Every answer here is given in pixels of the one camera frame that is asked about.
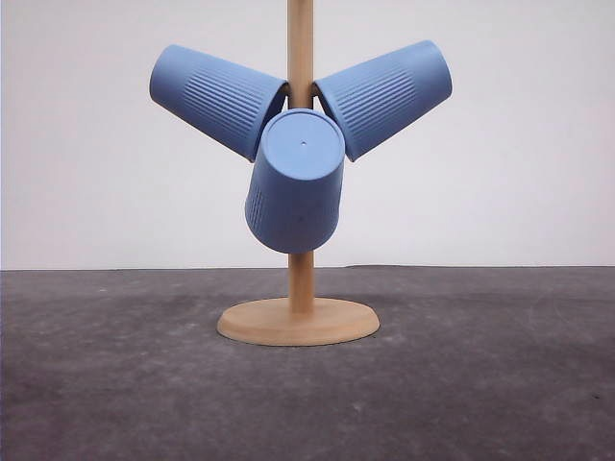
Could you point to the blue ribbed cup front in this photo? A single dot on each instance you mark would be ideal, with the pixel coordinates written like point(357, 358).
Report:
point(295, 186)

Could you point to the blue ribbed cup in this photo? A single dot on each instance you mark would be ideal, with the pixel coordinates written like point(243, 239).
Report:
point(382, 95)
point(295, 186)
point(225, 100)

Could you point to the wooden cup tree stand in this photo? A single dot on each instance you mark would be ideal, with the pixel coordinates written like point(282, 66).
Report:
point(300, 320)

